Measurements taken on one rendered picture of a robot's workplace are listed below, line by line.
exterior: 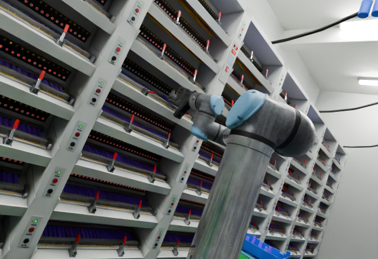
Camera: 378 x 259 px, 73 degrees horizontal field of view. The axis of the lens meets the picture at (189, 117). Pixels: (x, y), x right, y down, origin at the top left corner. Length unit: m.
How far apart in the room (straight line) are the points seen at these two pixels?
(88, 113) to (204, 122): 0.51
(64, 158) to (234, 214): 0.76
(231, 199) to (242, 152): 0.11
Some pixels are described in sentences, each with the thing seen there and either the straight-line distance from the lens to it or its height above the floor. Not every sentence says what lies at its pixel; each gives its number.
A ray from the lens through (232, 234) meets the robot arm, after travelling 0.60.
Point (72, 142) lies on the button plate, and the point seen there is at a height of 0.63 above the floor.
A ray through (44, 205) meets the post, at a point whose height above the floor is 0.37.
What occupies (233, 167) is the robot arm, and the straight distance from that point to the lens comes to 0.60.
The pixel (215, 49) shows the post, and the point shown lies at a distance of 1.77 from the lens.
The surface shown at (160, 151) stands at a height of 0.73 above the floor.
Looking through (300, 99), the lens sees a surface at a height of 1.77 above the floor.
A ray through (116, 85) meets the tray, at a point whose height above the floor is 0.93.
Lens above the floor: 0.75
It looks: 9 degrees up
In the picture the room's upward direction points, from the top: 22 degrees clockwise
